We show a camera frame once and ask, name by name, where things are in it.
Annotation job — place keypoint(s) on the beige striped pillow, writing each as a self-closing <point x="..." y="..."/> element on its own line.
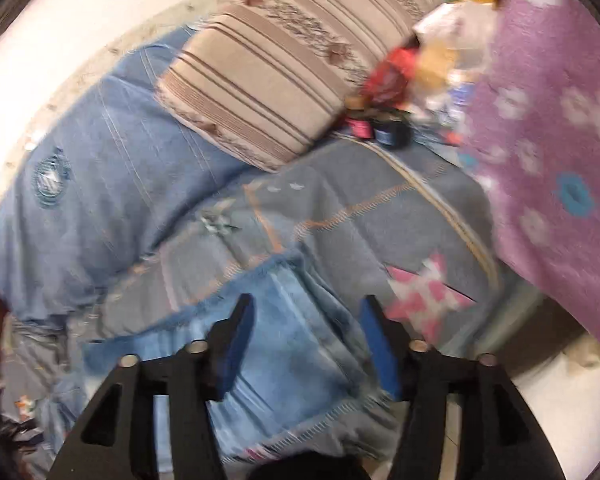
<point x="260" y="75"/>

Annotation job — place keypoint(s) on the dark jar with pink label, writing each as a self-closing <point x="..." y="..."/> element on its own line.
<point x="359" y="122"/>

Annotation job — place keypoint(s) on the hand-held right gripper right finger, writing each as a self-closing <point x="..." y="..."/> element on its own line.
<point x="381" y="352"/>

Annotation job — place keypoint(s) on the red plastic bag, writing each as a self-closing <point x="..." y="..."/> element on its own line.
<point x="392" y="77"/>

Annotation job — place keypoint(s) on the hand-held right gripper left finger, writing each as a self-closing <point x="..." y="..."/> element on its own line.
<point x="236" y="352"/>

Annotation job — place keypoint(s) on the grey-blue printed bed sheet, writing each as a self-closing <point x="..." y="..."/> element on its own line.
<point x="355" y="220"/>

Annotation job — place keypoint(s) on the light blue denim pants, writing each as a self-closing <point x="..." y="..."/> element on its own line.
<point x="290" y="360"/>

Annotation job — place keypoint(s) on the blue plaid pillow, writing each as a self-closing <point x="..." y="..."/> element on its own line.
<point x="105" y="160"/>

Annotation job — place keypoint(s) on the purple floral blanket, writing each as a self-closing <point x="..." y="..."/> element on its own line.
<point x="545" y="160"/>

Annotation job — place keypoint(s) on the dark jar with blue label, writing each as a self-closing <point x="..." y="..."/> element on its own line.
<point x="392" y="132"/>

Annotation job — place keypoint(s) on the pile of plastic bags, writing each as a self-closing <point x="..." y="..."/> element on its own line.
<point x="450" y="55"/>

